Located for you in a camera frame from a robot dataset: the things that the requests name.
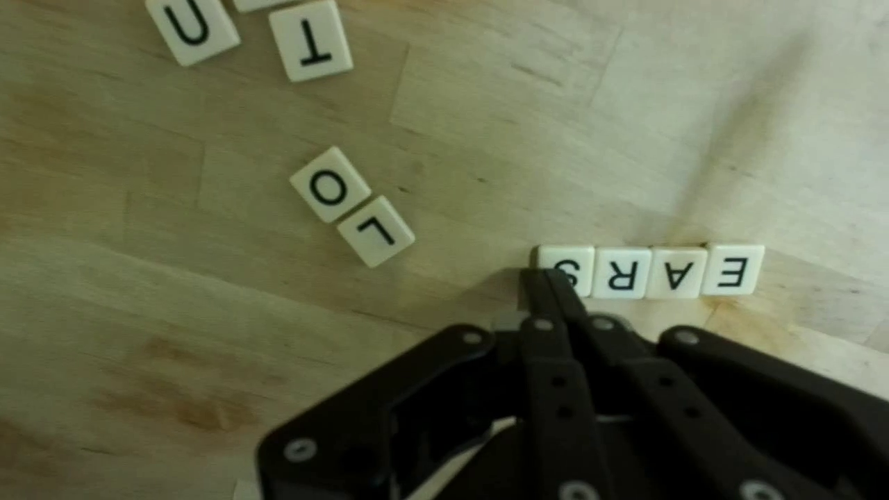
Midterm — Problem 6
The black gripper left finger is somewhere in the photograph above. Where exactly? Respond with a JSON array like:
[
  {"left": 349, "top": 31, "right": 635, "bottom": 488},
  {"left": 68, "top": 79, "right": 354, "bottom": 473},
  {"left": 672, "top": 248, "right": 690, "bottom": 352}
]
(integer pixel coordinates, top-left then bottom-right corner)
[{"left": 518, "top": 269, "right": 614, "bottom": 500}]

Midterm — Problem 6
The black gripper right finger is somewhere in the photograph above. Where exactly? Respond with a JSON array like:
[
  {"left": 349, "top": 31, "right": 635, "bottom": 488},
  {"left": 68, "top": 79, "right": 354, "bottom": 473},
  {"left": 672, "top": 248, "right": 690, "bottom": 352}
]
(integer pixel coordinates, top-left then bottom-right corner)
[{"left": 549, "top": 269, "right": 827, "bottom": 500}]

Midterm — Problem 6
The tile letter S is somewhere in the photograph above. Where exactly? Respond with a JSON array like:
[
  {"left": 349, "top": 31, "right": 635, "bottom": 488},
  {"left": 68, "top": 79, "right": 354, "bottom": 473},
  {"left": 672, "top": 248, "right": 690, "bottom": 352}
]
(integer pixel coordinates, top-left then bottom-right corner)
[{"left": 536, "top": 244, "right": 593, "bottom": 298}]

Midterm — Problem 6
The tile letter T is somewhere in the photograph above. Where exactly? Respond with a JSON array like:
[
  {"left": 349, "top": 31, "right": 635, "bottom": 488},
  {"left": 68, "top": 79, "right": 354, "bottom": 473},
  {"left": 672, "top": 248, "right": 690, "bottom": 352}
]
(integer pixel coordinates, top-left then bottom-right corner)
[{"left": 268, "top": 0, "right": 353, "bottom": 83}]

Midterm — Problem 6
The tile letter A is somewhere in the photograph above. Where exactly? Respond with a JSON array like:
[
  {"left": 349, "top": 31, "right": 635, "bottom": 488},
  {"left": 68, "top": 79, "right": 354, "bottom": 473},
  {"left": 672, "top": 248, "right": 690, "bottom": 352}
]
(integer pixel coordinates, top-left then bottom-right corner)
[{"left": 646, "top": 248, "right": 707, "bottom": 298}]

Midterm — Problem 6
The tile letter E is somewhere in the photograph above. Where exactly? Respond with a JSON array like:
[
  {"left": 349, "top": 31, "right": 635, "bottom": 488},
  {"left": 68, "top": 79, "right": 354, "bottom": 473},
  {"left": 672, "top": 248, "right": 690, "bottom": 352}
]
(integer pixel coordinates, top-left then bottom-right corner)
[{"left": 702, "top": 244, "right": 765, "bottom": 298}]

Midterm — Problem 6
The tile letter R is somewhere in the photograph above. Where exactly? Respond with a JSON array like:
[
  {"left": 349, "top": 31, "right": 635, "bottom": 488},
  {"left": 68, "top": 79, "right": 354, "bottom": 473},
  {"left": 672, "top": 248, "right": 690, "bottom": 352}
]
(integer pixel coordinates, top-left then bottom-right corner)
[{"left": 592, "top": 248, "right": 653, "bottom": 299}]

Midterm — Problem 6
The tile letter L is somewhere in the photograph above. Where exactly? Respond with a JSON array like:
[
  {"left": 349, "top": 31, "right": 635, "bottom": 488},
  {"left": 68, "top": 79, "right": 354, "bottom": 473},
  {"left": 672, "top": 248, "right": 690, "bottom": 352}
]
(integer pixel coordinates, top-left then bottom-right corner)
[{"left": 335, "top": 198, "right": 417, "bottom": 268}]

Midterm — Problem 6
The tile letter O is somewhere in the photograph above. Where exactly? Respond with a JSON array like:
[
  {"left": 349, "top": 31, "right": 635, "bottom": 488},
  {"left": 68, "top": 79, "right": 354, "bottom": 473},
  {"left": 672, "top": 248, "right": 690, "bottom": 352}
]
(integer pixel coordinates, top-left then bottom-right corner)
[{"left": 289, "top": 148, "right": 371, "bottom": 223}]

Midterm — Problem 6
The tile letter U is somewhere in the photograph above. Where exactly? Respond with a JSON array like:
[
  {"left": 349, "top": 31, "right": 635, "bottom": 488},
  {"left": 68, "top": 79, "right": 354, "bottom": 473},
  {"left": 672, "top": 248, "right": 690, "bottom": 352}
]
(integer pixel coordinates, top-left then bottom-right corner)
[{"left": 143, "top": 0, "right": 240, "bottom": 66}]

